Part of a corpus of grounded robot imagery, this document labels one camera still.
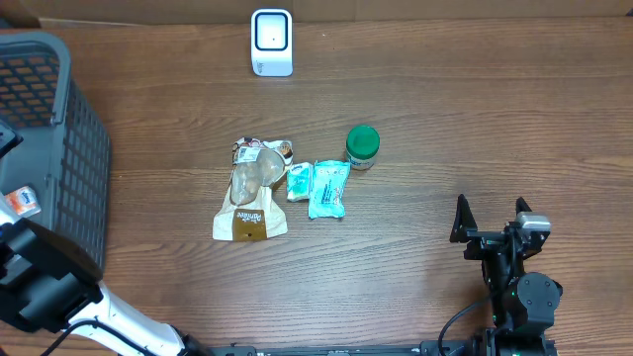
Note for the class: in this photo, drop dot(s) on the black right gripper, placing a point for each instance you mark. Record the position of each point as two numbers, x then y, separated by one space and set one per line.
484 241

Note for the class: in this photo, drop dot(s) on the green lid jar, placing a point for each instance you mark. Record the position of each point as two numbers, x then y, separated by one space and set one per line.
362 146

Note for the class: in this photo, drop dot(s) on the teal wet wipes pack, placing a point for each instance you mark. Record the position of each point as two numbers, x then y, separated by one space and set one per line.
329 181

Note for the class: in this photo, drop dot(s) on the green tissue pack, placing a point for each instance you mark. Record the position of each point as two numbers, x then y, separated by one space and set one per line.
299 182

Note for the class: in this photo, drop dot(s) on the brown white snack bag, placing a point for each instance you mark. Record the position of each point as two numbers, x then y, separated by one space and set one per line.
249 212

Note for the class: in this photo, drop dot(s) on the orange tissue pack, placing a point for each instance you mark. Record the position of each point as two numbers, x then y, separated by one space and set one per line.
23 202

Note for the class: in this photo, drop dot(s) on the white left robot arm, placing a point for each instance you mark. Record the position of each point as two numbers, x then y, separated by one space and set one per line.
49 282

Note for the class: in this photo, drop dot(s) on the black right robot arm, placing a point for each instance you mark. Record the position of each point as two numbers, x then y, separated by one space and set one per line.
523 304

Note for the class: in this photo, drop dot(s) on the white barcode scanner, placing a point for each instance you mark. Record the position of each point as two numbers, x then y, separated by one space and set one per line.
271 42

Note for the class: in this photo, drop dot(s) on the grey plastic basket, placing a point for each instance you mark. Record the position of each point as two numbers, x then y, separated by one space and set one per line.
65 155

